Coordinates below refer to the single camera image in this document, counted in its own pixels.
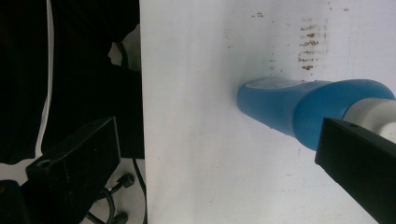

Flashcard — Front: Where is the black curtain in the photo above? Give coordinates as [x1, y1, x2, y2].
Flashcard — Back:
[0, 0, 145, 165]

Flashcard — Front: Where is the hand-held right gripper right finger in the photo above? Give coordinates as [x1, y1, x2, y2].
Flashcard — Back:
[314, 117, 396, 224]

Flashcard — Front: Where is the blue and white bottle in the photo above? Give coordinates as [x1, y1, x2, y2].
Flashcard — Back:
[236, 77, 396, 151]

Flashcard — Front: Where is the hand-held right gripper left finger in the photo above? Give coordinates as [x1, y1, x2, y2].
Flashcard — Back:
[20, 116, 121, 224]

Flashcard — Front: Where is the black cable with connectors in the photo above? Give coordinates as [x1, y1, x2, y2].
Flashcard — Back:
[84, 173, 136, 224]

